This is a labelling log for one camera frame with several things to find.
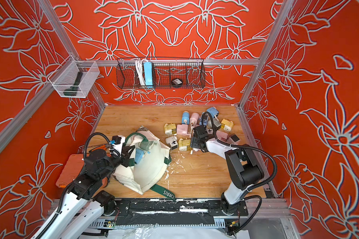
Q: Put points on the blue square pencil sharpener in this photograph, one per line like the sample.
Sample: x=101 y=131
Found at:
x=211 y=112

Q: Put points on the light blue box in basket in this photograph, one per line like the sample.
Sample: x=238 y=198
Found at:
x=148 y=71

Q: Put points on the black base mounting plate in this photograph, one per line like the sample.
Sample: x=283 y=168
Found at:
x=210 y=206

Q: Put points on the red plastic tool case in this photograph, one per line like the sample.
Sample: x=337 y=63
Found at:
x=70 y=171

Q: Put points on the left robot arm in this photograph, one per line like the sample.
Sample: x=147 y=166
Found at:
x=82 y=200

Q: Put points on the pink black-top pencil sharpener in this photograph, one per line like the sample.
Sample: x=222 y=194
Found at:
x=233 y=139

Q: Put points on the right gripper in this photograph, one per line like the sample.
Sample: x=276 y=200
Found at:
x=198 y=137

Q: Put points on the green round pencil sharpener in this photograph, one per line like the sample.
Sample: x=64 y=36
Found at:
x=146 y=145

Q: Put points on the blue crank pencil sharpener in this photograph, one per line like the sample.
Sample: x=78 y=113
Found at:
x=140 y=153

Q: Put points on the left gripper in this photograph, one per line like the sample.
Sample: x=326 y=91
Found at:
x=125 y=157

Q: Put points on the small black item in basket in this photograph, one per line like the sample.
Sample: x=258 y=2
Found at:
x=176 y=83

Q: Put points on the pale pink sharpener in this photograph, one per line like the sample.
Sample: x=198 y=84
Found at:
x=222 y=135

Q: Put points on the black wire wall basket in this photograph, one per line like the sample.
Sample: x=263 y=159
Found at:
x=130 y=73

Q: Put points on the dark green tool in bin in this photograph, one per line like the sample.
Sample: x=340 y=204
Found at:
x=73 y=90

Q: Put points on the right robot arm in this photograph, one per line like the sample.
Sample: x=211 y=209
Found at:
x=243 y=166

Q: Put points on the white canvas tote bag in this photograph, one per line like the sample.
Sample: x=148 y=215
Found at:
x=146 y=175

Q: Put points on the pink square pencil sharpener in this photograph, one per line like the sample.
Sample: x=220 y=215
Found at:
x=182 y=129

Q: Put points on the blue pencil sharpener pink cap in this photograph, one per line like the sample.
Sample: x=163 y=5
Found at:
x=185 y=117

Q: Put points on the clear plastic wall bin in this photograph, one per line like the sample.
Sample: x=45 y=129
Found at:
x=64 y=76

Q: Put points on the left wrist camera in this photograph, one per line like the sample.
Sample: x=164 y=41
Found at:
x=117 y=143

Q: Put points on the yellow white pencil sharpener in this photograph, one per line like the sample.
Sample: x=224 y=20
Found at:
x=227 y=125

